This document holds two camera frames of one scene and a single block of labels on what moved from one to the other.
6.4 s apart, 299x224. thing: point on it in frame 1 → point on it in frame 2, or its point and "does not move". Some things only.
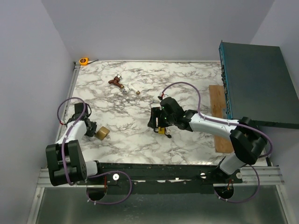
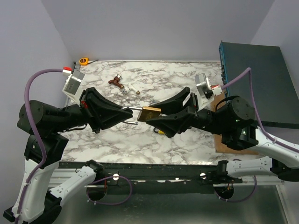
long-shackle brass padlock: x=155 y=104 does not move
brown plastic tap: x=116 y=81 does not move
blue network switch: x=257 y=84 does not move
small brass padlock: x=102 y=133 → x=147 y=113
